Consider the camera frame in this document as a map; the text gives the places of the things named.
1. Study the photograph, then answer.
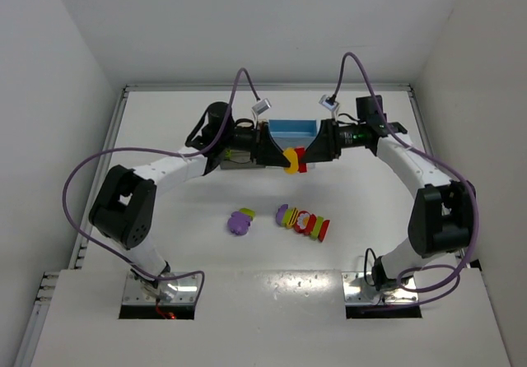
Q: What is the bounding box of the red lego piece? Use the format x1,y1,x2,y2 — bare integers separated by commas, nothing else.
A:
295,146,308,173

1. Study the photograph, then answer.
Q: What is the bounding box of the purple cable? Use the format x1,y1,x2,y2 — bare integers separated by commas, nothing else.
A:
62,67,263,302
329,52,481,309

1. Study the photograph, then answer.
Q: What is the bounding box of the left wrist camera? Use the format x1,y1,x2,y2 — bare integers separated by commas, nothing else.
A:
251,98,272,123

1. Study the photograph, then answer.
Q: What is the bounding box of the blue container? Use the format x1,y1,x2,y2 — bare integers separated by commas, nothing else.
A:
268,119,320,150

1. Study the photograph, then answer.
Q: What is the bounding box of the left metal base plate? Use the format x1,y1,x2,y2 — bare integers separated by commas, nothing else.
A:
122,272,201,306

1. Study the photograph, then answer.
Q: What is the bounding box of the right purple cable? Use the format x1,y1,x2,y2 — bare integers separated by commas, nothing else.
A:
329,52,481,309

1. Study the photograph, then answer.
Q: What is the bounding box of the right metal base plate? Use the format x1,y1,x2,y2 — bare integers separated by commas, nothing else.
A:
342,271,420,304

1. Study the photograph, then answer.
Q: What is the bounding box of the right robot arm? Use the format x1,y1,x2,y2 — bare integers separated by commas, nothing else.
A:
301,95,474,290

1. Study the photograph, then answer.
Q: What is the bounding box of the metal base plate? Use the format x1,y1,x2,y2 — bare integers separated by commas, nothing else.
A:
342,271,420,304
122,272,201,306

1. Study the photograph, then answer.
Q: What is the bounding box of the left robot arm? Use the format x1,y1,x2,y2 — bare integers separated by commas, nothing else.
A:
89,101,291,295

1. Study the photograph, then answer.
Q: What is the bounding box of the yellow lego piece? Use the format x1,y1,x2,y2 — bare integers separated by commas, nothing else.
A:
282,147,300,174

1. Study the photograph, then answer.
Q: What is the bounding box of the grey translucent container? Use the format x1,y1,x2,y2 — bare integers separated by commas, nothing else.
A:
220,149,264,170

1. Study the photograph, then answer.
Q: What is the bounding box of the green lego brick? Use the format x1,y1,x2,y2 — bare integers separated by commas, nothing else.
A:
239,208,255,221

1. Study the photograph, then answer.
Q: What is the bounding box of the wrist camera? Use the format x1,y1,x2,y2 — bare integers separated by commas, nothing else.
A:
251,98,272,123
319,95,340,119

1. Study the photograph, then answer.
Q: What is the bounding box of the purple lego piece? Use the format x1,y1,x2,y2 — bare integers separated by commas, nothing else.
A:
226,211,252,236

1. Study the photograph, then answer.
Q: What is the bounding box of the multicolour lego stack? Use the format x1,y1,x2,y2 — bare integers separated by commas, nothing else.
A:
275,204,330,243

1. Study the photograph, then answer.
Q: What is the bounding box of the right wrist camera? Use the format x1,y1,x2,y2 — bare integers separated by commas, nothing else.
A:
319,95,340,119

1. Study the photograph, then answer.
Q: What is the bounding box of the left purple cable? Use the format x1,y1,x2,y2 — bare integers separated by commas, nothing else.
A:
62,67,263,302

